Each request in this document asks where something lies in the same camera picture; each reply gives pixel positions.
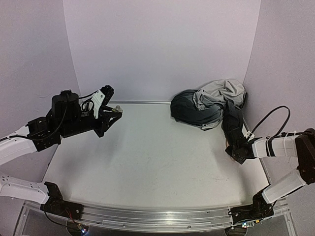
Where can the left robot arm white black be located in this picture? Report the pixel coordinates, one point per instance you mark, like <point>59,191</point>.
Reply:
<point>69,115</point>

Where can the grey crumpled cloth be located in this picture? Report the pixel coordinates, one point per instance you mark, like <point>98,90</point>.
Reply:
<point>204,107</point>

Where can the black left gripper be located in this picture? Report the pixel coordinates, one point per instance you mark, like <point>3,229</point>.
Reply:
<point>105,124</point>

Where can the small nail polish bottle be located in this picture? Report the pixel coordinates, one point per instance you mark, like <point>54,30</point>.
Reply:
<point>117,109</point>

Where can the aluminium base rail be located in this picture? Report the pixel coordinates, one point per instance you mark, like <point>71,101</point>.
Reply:
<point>152,220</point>

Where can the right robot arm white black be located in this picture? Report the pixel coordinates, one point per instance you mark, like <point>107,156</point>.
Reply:
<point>300,145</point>

